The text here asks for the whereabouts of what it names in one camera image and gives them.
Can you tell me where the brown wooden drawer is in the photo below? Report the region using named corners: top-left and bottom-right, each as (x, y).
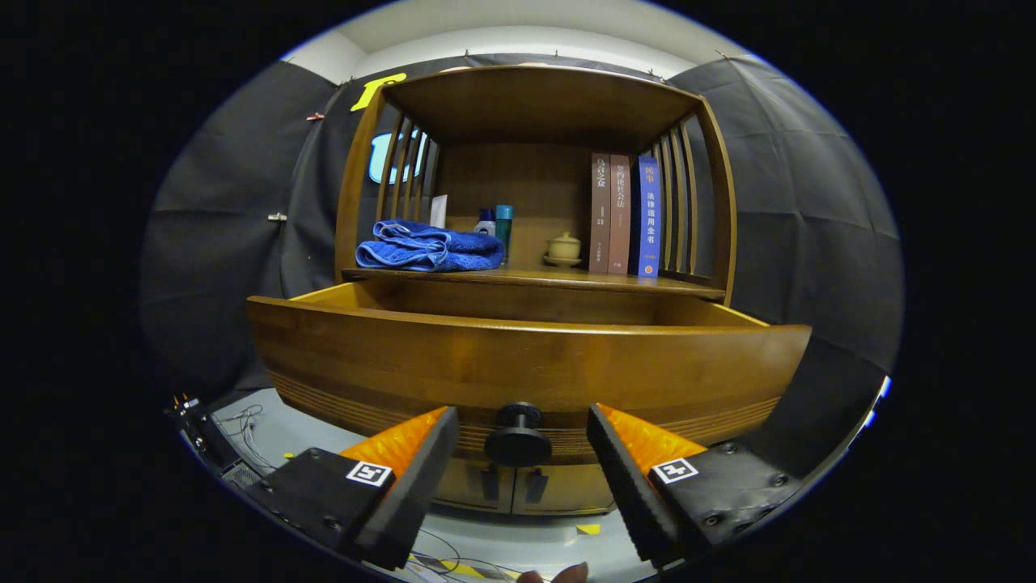
top-left (247, 279), bottom-right (813, 468)

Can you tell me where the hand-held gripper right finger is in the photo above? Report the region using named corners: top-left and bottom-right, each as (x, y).
top-left (587, 403), bottom-right (802, 568)

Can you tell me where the blue book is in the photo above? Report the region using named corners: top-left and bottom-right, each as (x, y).
top-left (630, 155), bottom-right (662, 279)

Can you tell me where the light brown book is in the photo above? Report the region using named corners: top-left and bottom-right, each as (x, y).
top-left (608, 154), bottom-right (632, 276)

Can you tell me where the brown wooden cabinet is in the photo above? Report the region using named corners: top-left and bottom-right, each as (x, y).
top-left (247, 65), bottom-right (813, 517)

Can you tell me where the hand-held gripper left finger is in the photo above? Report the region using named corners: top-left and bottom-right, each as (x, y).
top-left (247, 406), bottom-right (461, 571)

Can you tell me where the folded blue towel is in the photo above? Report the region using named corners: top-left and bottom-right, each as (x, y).
top-left (355, 219), bottom-right (505, 273)

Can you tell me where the beige lidded tea cup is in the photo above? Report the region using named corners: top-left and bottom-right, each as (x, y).
top-left (543, 232), bottom-right (584, 268)

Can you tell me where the black backdrop cloth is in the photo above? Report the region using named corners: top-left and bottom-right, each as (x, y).
top-left (138, 53), bottom-right (905, 479)

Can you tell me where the black device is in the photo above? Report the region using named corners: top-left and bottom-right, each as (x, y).
top-left (166, 394), bottom-right (244, 479)

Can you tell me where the teal bottle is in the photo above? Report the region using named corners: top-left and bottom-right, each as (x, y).
top-left (494, 204), bottom-right (514, 265)

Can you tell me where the dark brown book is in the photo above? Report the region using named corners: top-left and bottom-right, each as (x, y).
top-left (588, 153), bottom-right (612, 274)

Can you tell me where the wooden cabinet door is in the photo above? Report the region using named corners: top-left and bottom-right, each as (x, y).
top-left (512, 462), bottom-right (616, 517)
top-left (433, 457), bottom-right (516, 515)

